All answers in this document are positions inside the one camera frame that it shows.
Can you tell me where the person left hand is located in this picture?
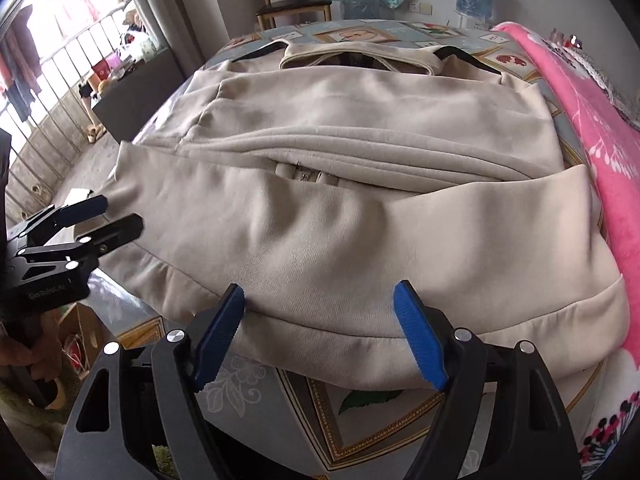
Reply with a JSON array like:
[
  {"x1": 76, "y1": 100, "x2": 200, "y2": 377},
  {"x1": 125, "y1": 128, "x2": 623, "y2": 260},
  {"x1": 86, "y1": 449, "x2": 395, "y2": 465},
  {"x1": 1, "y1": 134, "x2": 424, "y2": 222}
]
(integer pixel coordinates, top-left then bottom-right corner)
[{"x1": 1, "y1": 309, "x2": 63, "y2": 408}]

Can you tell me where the dark grey cabinet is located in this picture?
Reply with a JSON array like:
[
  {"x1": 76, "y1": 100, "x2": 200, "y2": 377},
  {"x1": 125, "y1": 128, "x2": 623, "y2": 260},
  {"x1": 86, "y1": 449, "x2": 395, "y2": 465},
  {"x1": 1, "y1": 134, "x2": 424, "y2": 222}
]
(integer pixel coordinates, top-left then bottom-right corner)
[{"x1": 92, "y1": 49, "x2": 186, "y2": 143}]

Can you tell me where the beige zip-up jacket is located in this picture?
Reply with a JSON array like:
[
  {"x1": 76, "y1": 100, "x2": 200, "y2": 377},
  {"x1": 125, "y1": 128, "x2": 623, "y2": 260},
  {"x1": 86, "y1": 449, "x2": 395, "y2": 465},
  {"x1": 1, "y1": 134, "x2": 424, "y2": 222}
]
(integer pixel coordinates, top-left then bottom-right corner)
[{"x1": 84, "y1": 40, "x2": 632, "y2": 392}]

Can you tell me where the grey curtain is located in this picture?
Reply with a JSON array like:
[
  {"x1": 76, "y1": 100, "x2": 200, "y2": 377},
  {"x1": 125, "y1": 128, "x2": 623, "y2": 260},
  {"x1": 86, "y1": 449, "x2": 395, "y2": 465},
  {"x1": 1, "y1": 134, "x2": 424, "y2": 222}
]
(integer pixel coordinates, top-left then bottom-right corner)
[{"x1": 134, "y1": 0, "x2": 230, "y2": 76}]

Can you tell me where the metal window railing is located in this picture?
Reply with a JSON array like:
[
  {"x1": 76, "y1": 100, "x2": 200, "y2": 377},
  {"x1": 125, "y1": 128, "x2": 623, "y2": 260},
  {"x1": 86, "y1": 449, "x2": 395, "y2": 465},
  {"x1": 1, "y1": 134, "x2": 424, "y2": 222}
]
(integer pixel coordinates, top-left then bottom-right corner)
[{"x1": 1, "y1": 0, "x2": 132, "y2": 226}]

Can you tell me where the pink floral fleece blanket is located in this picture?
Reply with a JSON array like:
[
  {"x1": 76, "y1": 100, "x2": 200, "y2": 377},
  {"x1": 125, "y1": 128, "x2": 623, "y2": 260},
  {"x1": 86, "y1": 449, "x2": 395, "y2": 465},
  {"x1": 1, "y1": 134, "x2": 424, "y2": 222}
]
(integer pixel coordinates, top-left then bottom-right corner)
[{"x1": 494, "y1": 22, "x2": 639, "y2": 479}]

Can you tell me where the cardboard box with cables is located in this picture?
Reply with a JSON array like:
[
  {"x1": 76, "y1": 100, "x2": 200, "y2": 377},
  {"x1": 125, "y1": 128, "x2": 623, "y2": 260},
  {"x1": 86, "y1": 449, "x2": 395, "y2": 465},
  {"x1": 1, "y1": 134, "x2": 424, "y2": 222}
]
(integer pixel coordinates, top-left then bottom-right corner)
[{"x1": 58, "y1": 302, "x2": 116, "y2": 378}]

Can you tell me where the grey lace cloth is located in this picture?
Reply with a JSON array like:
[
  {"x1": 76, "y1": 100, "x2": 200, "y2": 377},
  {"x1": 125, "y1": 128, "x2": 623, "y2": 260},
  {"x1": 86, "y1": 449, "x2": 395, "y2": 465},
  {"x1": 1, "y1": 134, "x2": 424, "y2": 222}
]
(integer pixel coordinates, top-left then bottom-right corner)
[{"x1": 548, "y1": 42, "x2": 639, "y2": 130}]

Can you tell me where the grey-blue patterned bed sheet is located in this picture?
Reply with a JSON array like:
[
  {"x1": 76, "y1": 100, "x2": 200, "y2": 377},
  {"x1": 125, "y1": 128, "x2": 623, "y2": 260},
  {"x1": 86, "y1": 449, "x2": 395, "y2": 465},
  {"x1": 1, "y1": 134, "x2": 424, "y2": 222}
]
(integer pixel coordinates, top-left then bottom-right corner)
[{"x1": 79, "y1": 18, "x2": 622, "y2": 480}]

